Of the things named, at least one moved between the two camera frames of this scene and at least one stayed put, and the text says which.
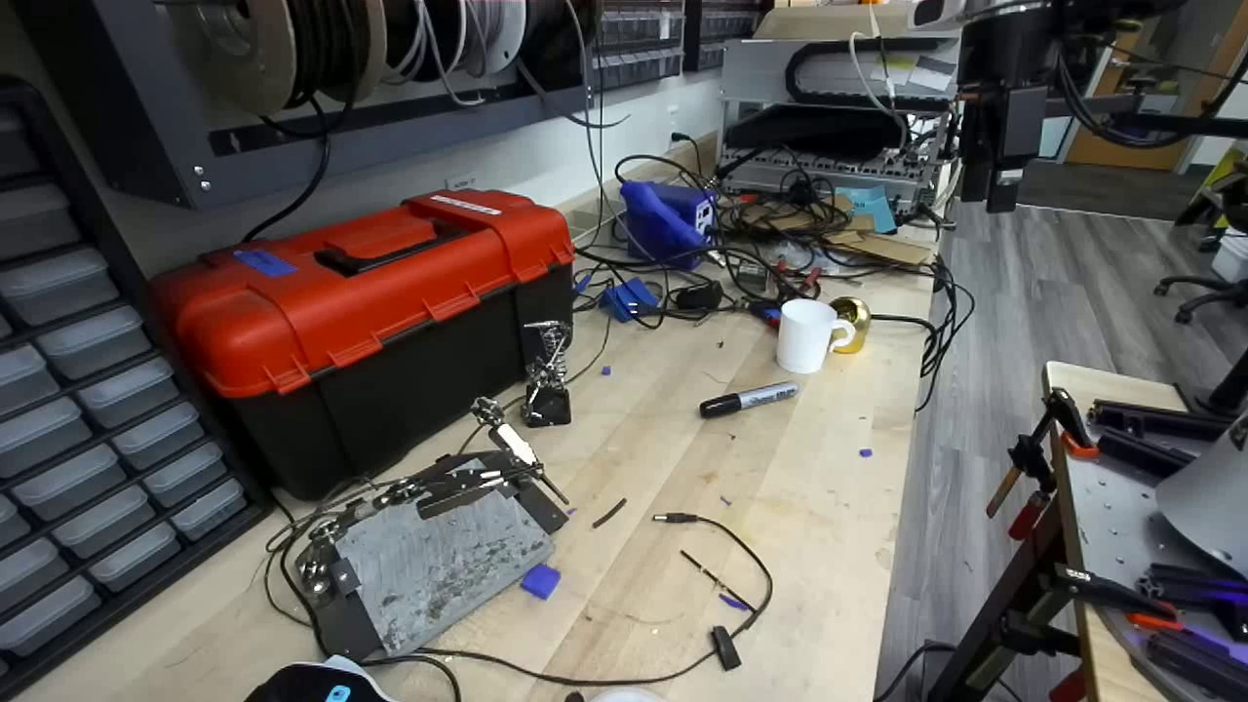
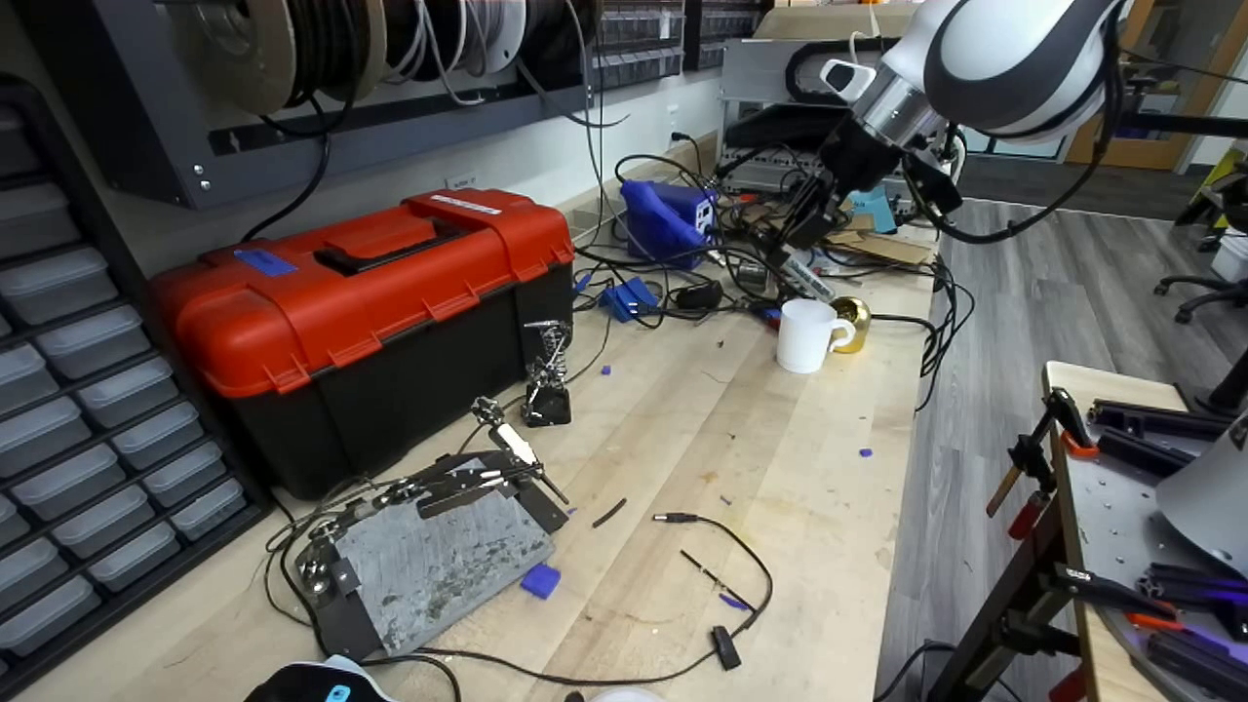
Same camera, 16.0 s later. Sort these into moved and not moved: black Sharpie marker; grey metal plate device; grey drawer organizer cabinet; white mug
Moved: black Sharpie marker
Not moved: grey drawer organizer cabinet; white mug; grey metal plate device
